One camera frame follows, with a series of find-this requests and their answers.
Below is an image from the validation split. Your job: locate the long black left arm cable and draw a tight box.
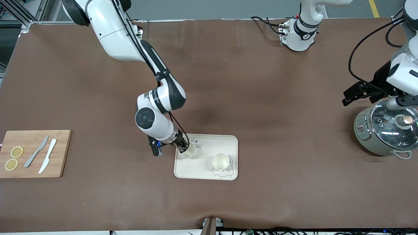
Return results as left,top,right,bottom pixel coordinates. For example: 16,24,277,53
348,16,405,86

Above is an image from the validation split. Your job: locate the grey-green electric pot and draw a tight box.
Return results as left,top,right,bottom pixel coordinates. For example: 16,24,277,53
354,98,418,160

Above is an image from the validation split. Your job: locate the black left arm base cable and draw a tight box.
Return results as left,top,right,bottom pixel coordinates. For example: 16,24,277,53
250,16,284,35

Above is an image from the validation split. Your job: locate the aluminium frame profile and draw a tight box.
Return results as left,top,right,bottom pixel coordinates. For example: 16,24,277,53
0,0,49,29

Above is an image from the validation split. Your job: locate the white plastic cup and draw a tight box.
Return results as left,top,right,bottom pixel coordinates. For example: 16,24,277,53
212,153,230,171
179,144,197,159

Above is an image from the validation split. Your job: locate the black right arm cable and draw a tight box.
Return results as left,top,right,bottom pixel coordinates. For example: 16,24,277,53
111,0,190,146

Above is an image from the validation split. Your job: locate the glass pot lid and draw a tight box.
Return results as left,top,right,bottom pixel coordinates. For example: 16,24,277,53
370,100,418,151

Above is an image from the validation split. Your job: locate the wooden cutting board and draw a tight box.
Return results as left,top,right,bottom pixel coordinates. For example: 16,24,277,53
0,130,72,179

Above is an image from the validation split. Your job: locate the grey metal bracket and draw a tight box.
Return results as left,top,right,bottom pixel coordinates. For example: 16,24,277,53
202,217,224,235

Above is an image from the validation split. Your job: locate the short black left arm cable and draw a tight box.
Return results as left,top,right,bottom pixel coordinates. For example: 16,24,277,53
385,20,407,48

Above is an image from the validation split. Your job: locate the brown table mat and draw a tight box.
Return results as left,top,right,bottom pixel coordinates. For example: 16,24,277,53
0,18,418,233

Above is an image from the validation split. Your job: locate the cream tray with bear print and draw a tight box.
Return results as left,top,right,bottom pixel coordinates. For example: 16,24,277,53
173,133,239,181

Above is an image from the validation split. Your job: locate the grey plastic knife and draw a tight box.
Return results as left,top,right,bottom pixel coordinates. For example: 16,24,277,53
24,135,49,168

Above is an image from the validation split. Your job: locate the white plastic knife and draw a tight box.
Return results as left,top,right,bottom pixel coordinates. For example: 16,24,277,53
38,138,57,174

